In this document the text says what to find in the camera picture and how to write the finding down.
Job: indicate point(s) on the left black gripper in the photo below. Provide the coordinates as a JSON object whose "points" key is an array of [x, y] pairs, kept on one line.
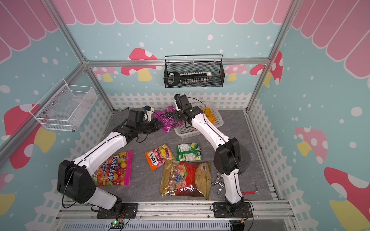
{"points": [[155, 127]]}

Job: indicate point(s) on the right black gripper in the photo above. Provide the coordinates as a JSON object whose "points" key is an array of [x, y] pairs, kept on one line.
{"points": [[175, 115]]}

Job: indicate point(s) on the purple grape candy bag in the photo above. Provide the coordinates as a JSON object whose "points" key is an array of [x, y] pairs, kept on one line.
{"points": [[166, 117]]}

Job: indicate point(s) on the white plastic basket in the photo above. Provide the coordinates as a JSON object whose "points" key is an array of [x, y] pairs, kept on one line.
{"points": [[187, 131]]}

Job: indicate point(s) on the yellow orange candy bag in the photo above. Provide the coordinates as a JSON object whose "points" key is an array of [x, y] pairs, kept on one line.
{"points": [[208, 113]]}

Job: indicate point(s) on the orange Fox's candy bag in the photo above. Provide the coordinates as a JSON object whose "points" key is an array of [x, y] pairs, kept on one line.
{"points": [[158, 156]]}

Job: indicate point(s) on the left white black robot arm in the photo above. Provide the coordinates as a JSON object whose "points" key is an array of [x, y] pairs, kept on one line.
{"points": [[75, 177]]}

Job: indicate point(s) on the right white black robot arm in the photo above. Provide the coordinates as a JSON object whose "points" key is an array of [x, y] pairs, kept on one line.
{"points": [[227, 155]]}

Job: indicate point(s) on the black socket tool set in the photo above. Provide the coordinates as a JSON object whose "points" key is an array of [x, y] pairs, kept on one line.
{"points": [[176, 78]]}

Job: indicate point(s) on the green candy bag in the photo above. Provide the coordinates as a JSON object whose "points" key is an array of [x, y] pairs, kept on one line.
{"points": [[189, 152]]}

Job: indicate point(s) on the pink fruit chewy candy bag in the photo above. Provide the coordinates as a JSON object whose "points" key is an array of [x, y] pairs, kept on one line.
{"points": [[116, 170]]}

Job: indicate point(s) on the large gold red candy bag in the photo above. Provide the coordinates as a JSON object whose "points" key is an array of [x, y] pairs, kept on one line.
{"points": [[190, 179]]}

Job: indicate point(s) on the silver metal clamp parts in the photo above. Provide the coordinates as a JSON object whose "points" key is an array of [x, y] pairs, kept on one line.
{"points": [[219, 182]]}

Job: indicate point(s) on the small circuit board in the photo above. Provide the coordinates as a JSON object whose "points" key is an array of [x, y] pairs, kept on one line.
{"points": [[117, 225]]}

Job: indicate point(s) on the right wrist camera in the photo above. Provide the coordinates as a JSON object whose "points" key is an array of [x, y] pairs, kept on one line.
{"points": [[177, 96]]}

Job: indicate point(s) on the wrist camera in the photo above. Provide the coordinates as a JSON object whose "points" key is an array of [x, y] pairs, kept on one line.
{"points": [[149, 112], [177, 96]]}

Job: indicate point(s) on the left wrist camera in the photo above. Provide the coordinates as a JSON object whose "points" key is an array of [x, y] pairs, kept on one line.
{"points": [[149, 112]]}

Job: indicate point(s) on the black wire wall basket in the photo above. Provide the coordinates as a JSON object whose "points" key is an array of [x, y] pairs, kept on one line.
{"points": [[189, 71]]}

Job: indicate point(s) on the white wire wall basket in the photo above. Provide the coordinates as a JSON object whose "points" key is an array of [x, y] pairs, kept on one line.
{"points": [[64, 107]]}

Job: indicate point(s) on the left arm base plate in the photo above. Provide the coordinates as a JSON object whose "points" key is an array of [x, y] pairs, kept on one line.
{"points": [[119, 211]]}

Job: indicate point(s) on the red handled tool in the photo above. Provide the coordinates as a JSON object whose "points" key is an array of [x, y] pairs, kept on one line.
{"points": [[256, 191]]}

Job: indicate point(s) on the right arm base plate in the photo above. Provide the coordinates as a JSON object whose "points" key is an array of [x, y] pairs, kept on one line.
{"points": [[227, 210]]}

